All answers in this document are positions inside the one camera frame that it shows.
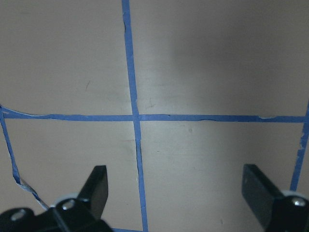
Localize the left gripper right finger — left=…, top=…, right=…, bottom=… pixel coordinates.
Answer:
left=241, top=164, right=284, bottom=229

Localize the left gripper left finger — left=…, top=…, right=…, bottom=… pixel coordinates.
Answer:
left=77, top=165, right=108, bottom=219

